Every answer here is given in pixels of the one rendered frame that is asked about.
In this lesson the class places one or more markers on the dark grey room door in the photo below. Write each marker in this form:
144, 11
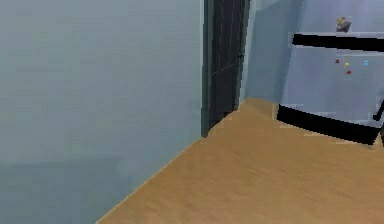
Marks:
225, 60

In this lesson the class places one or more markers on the small photo fridge magnet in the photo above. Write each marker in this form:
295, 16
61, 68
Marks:
343, 25

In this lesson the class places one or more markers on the pale grey fridge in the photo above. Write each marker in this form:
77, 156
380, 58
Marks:
326, 86

